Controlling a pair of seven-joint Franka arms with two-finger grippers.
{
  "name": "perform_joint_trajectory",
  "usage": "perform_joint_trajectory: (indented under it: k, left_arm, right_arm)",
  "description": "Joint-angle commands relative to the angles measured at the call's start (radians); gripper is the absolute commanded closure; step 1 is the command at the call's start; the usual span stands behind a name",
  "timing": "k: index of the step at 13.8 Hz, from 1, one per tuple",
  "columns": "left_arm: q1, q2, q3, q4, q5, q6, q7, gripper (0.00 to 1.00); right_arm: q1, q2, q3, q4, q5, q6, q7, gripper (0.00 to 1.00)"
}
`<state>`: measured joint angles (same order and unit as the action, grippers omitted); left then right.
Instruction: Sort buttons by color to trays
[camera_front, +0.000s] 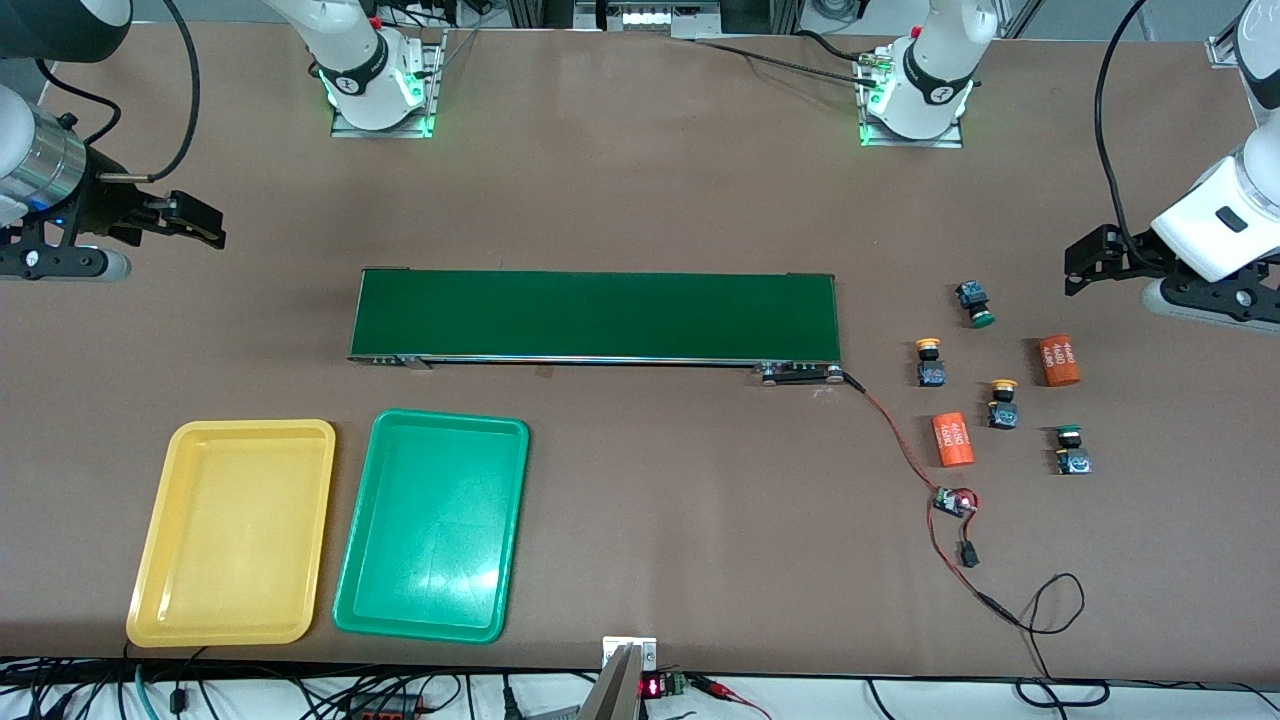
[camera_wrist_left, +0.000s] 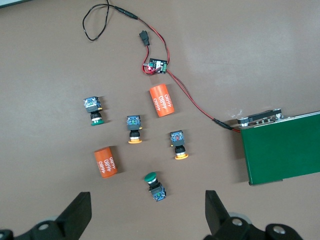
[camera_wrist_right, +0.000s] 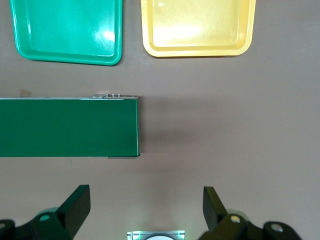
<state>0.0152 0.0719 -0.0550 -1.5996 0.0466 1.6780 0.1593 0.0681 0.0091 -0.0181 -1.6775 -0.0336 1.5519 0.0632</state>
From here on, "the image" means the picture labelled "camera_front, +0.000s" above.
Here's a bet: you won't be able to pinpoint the orange printed cylinder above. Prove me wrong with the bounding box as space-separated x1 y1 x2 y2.
932 411 976 468
1037 334 1083 388

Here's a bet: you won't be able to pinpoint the green push button switch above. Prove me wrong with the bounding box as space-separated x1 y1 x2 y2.
1053 425 1093 476
955 281 997 330

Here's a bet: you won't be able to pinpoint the yellow plastic tray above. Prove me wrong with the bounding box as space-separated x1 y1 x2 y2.
126 419 338 648

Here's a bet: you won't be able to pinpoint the green plastic tray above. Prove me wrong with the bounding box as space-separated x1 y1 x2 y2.
332 408 531 644

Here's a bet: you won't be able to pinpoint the green conveyor belt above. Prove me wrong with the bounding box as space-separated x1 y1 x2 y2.
347 267 849 386

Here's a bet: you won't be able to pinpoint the orange power strip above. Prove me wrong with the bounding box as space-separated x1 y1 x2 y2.
345 695 421 720

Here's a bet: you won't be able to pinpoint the red and black clip leads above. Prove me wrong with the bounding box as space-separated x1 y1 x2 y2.
690 675 771 720

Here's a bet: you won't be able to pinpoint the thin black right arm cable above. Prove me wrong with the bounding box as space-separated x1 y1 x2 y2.
35 58 123 149

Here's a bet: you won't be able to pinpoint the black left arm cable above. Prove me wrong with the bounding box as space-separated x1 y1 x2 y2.
1094 0 1151 261

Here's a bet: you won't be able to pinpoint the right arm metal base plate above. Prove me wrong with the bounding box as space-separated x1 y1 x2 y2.
330 28 441 139

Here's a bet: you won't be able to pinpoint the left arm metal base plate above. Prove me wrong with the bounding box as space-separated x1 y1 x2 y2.
858 50 966 149

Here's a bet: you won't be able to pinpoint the red and black wire pair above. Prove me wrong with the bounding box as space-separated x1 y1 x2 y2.
838 370 1023 629

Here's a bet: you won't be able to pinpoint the thin black wire loop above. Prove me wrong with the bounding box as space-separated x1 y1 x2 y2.
1015 572 1087 683

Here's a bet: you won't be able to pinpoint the black table cable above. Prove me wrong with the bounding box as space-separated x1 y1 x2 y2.
690 38 881 86

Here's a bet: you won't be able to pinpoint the black floor cable loop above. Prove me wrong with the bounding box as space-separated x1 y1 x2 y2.
1015 678 1111 707

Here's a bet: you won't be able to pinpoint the aluminium frame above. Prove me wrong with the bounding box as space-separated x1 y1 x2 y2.
508 0 806 41

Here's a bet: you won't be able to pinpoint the silver metal bracket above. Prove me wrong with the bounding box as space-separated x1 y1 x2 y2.
602 636 659 669

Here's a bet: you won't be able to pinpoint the grey pointed metal mount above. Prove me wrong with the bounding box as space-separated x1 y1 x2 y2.
578 645 646 720

